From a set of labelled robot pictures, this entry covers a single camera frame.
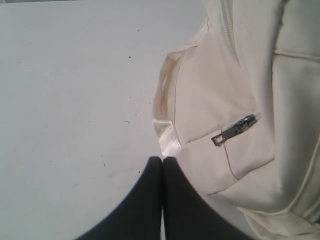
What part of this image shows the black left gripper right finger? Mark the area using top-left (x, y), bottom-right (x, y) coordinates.
top-left (162, 157), bottom-right (251, 240)

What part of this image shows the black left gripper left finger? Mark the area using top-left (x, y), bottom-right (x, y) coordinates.
top-left (79, 156), bottom-right (162, 240)

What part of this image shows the cream fabric duffel bag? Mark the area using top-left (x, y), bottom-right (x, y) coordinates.
top-left (153, 0), bottom-right (320, 240)

